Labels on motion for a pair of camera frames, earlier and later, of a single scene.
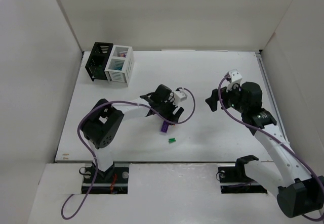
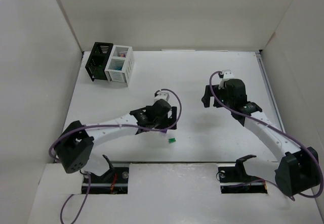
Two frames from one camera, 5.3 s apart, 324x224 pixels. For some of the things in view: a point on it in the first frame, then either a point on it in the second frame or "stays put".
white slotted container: (120, 65) stays put
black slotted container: (97, 60) stays put
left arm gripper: (165, 108) -> (171, 118)
